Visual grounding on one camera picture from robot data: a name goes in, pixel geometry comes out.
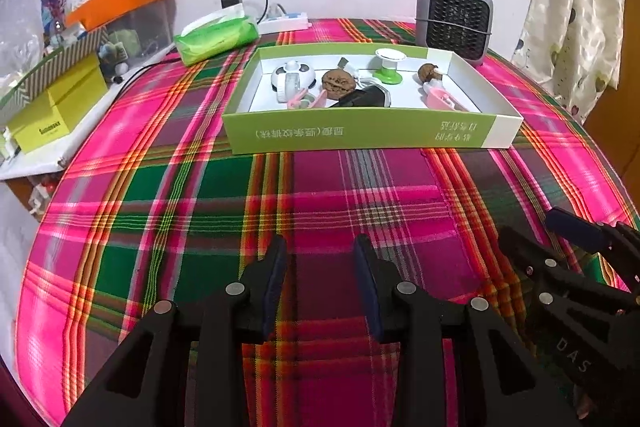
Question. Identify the pink plastic clip gadget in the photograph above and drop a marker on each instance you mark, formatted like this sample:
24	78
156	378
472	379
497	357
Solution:
440	99
305	99

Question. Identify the green white cardboard box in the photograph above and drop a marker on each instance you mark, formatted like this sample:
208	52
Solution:
360	134

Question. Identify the brown wooden panel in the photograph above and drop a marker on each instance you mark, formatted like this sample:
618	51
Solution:
617	107

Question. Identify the clear plastic storage box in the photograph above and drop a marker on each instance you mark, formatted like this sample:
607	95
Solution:
145	22

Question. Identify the pink green plaid tablecloth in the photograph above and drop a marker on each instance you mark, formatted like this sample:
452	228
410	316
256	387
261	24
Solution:
200	217

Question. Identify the white side shelf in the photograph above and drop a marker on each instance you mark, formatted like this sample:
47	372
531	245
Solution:
30	167

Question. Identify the cream dotted curtain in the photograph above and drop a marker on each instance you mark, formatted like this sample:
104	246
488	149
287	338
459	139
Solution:
565	7

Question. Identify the yellow green shoe box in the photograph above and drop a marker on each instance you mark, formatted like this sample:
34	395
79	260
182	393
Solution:
55	117

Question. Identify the grey space heater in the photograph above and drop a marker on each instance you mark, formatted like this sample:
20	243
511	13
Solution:
452	19

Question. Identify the white round green base stand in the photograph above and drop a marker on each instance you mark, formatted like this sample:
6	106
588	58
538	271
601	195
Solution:
386	77

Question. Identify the white power strip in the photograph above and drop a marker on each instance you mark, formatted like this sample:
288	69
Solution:
282	24

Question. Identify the green tissue pack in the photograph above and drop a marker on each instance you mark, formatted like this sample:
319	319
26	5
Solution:
215	39

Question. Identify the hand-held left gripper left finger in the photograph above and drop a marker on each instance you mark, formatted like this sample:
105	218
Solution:
272	287

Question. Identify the black device with clear cap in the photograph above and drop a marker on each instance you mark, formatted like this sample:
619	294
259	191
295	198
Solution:
365	98

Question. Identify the clear plastic bag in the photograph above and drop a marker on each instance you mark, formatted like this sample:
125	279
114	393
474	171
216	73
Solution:
20	37

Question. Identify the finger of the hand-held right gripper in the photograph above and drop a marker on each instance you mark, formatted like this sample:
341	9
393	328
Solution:
520	249
575	229

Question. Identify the white grey handheld massager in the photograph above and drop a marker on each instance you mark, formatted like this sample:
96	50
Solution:
292	79

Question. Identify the brown walnut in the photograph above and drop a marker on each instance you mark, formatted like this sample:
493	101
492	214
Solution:
339	83
427	72

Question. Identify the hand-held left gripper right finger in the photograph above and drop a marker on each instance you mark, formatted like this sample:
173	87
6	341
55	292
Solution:
367	292

